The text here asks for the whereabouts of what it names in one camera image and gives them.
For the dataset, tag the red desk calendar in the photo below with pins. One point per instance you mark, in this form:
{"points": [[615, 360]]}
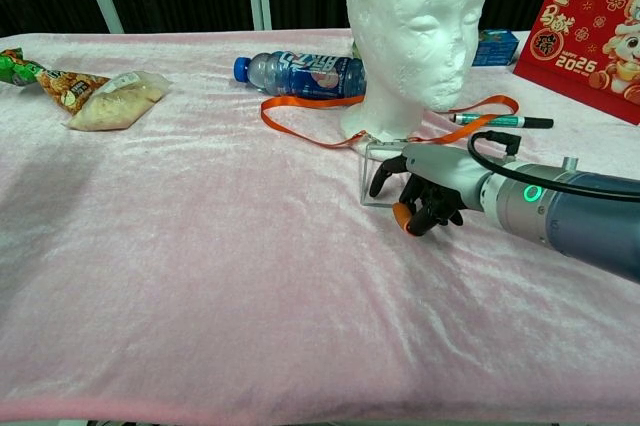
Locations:
{"points": [[575, 36]]}

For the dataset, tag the blue Oreo cookie box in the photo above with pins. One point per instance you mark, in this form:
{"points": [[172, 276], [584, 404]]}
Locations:
{"points": [[497, 48]]}

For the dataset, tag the right black grey robot hand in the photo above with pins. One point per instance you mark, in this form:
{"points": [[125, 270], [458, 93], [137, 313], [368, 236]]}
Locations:
{"points": [[445, 171]]}

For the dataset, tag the pink velvet table cloth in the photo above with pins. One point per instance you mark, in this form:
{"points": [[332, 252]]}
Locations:
{"points": [[150, 246]]}

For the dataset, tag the green marker pen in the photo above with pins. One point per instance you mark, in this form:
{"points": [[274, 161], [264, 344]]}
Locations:
{"points": [[500, 120]]}

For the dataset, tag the white foam mannequin head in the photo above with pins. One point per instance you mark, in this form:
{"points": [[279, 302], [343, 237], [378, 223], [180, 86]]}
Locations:
{"points": [[400, 21]]}

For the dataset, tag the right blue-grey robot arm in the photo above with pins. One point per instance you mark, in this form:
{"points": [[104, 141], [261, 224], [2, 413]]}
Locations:
{"points": [[590, 216]]}

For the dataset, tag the green orange snack bag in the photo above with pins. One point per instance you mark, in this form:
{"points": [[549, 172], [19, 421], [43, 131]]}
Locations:
{"points": [[115, 101]]}

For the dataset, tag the blue drink bottle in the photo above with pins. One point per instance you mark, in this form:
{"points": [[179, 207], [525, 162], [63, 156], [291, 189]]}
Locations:
{"points": [[300, 78]]}

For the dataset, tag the clear silver-framed badge holder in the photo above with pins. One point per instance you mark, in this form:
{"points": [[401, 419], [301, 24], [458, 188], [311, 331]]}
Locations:
{"points": [[367, 176]]}

